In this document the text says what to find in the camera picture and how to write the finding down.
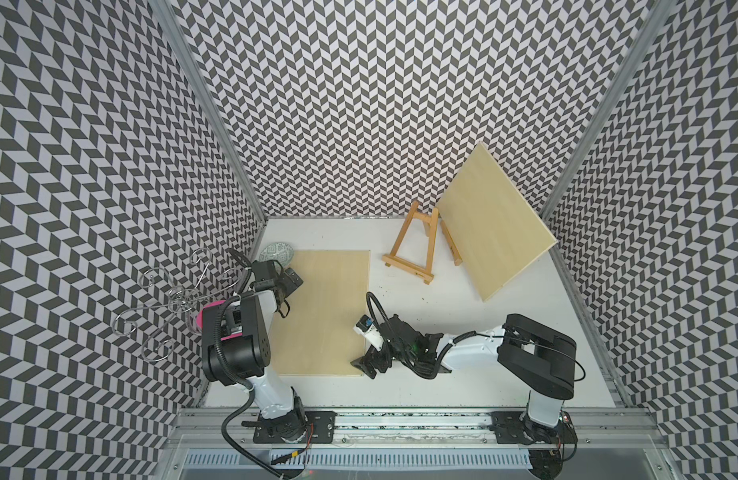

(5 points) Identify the wooden easel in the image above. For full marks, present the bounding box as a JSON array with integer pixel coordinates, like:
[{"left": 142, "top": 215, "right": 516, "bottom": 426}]
[
  {"left": 440, "top": 220, "right": 463, "bottom": 266},
  {"left": 382, "top": 200, "right": 440, "bottom": 285}
]

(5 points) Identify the aluminium corner post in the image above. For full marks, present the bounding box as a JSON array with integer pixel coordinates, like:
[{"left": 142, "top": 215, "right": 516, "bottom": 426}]
[
  {"left": 540, "top": 1, "right": 677, "bottom": 222},
  {"left": 149, "top": 0, "right": 267, "bottom": 223}
]

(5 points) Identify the pink egg-shaped container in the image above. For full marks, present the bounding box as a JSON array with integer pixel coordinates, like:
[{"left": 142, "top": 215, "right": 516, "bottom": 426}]
[{"left": 197, "top": 301, "right": 248, "bottom": 343}]

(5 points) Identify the silver wire rack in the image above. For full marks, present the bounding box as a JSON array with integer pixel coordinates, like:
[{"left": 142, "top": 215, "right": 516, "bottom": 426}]
[{"left": 109, "top": 248, "right": 244, "bottom": 364}]

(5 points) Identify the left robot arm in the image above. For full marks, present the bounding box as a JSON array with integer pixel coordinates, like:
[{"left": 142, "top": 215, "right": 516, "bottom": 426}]
[{"left": 197, "top": 249, "right": 310, "bottom": 442}]

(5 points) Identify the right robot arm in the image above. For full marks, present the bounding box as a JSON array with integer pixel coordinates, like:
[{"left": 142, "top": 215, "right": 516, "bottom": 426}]
[{"left": 351, "top": 313, "right": 582, "bottom": 448}]

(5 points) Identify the green patterned ceramic bowl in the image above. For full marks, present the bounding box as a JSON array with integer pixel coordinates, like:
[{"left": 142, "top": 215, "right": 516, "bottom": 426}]
[{"left": 258, "top": 241, "right": 295, "bottom": 268}]

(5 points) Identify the plywood board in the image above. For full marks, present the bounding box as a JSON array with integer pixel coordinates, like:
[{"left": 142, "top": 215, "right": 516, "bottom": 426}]
[
  {"left": 269, "top": 250, "right": 371, "bottom": 377},
  {"left": 437, "top": 143, "right": 558, "bottom": 302}
]

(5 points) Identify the aluminium corner post right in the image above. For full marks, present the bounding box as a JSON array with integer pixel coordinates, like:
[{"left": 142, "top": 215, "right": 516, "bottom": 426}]
[{"left": 540, "top": 1, "right": 677, "bottom": 222}]

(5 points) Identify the aluminium corner post left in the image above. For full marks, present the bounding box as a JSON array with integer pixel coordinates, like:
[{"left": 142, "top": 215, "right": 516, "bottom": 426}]
[{"left": 149, "top": 0, "right": 267, "bottom": 223}]

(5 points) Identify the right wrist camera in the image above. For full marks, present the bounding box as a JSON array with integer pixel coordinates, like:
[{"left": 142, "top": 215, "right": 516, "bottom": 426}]
[{"left": 353, "top": 315, "right": 385, "bottom": 351}]

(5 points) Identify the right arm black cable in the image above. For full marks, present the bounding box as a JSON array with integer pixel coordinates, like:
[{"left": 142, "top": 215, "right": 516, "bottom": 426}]
[{"left": 365, "top": 291, "right": 587, "bottom": 385}]

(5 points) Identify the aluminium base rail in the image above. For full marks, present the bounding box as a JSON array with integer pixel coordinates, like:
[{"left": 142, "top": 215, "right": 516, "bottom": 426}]
[{"left": 152, "top": 407, "right": 683, "bottom": 479}]

